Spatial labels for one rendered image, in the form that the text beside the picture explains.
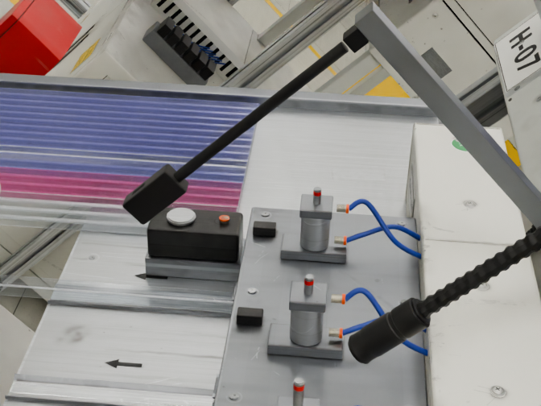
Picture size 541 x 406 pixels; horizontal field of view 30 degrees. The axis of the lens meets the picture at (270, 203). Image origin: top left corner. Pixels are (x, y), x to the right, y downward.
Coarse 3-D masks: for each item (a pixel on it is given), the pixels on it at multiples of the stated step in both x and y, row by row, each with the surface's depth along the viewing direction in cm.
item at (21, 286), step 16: (0, 288) 81; (16, 288) 81; (32, 288) 81; (48, 288) 81; (64, 288) 81; (80, 288) 81; (96, 288) 81; (112, 288) 81; (128, 288) 81; (144, 288) 81; (160, 288) 81; (176, 288) 81; (128, 304) 81; (144, 304) 81; (160, 304) 81; (176, 304) 80; (192, 304) 80; (208, 304) 80; (224, 304) 80
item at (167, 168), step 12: (168, 168) 70; (156, 180) 70; (168, 180) 70; (132, 192) 72; (144, 192) 70; (156, 192) 70; (168, 192) 70; (180, 192) 70; (132, 204) 71; (144, 204) 71; (156, 204) 71; (168, 204) 71; (144, 216) 72
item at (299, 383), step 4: (296, 380) 55; (300, 380) 55; (296, 384) 55; (300, 384) 55; (296, 388) 55; (300, 388) 55; (296, 392) 55; (300, 392) 55; (296, 396) 55; (300, 396) 55; (296, 400) 56; (300, 400) 56; (292, 404) 56; (296, 404) 56; (300, 404) 56
